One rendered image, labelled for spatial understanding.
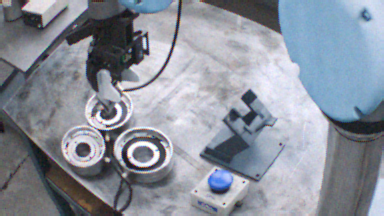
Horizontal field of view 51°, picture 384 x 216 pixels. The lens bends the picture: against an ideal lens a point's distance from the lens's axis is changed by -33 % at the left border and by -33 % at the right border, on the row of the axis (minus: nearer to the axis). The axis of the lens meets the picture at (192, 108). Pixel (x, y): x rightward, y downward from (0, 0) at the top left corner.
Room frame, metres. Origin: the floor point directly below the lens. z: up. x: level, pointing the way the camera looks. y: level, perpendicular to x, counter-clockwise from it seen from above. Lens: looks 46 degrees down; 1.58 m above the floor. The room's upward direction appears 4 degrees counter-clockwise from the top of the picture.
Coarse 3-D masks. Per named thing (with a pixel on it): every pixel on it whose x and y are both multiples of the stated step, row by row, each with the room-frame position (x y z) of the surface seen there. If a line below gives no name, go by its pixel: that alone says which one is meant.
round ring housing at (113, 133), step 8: (128, 96) 0.74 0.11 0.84; (88, 104) 0.73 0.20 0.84; (128, 104) 0.74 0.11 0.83; (88, 112) 0.72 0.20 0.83; (104, 112) 0.73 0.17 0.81; (112, 112) 0.74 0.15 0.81; (120, 112) 0.72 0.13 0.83; (88, 120) 0.69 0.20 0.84; (104, 120) 0.70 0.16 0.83; (112, 120) 0.70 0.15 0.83; (128, 120) 0.69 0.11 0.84; (96, 128) 0.67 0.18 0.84; (104, 128) 0.67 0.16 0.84; (112, 128) 0.67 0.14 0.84; (120, 128) 0.67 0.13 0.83; (128, 128) 0.69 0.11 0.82; (104, 136) 0.67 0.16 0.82; (112, 136) 0.67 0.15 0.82
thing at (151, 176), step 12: (132, 132) 0.66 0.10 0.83; (144, 132) 0.67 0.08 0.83; (156, 132) 0.66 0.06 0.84; (120, 144) 0.64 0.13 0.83; (132, 144) 0.64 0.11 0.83; (144, 144) 0.64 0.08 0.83; (168, 144) 0.64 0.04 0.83; (120, 156) 0.61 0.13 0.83; (132, 156) 0.61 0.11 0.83; (156, 156) 0.61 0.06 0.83; (168, 156) 0.61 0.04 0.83; (120, 168) 0.59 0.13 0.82; (168, 168) 0.59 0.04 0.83; (144, 180) 0.56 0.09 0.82; (156, 180) 0.57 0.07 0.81
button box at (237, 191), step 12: (216, 168) 0.56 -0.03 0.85; (204, 180) 0.54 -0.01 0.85; (240, 180) 0.53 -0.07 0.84; (192, 192) 0.52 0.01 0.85; (204, 192) 0.51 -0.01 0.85; (216, 192) 0.51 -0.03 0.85; (228, 192) 0.51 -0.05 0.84; (240, 192) 0.51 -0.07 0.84; (192, 204) 0.51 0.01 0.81; (204, 204) 0.50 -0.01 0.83; (216, 204) 0.48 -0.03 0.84; (228, 204) 0.48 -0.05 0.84; (240, 204) 0.49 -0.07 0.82
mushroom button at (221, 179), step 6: (216, 174) 0.53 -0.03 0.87; (222, 174) 0.53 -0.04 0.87; (228, 174) 0.53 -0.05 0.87; (210, 180) 0.52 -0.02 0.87; (216, 180) 0.52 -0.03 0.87; (222, 180) 0.52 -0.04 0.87; (228, 180) 0.51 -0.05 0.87; (210, 186) 0.51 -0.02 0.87; (216, 186) 0.51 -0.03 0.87; (222, 186) 0.50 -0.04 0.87; (228, 186) 0.51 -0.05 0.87
